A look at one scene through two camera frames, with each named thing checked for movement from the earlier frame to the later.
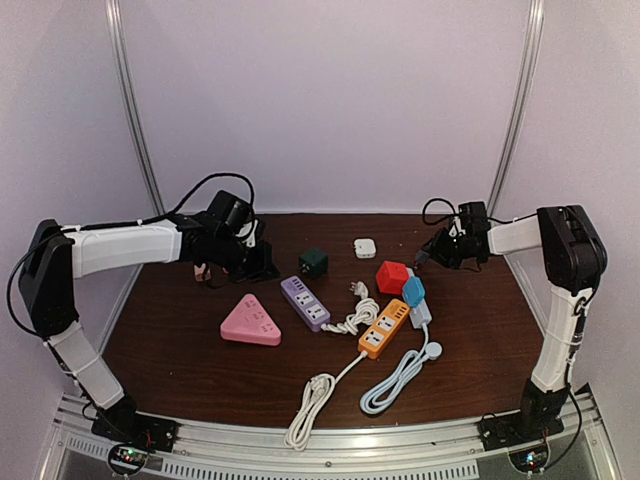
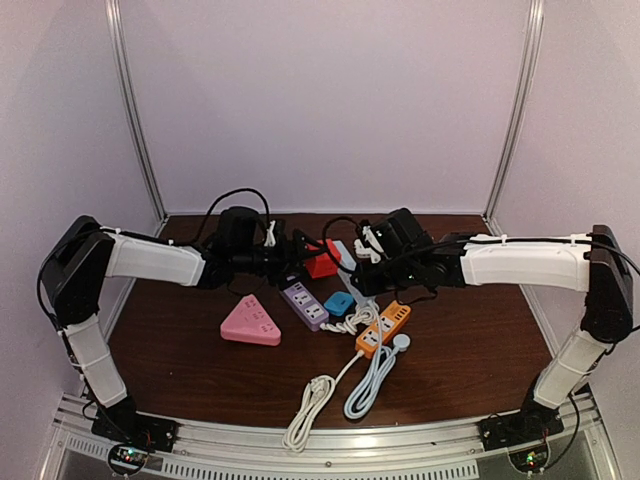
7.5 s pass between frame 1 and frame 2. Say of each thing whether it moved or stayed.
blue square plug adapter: moved
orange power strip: stayed
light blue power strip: moved
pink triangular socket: stayed
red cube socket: moved
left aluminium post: stayed
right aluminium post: stayed
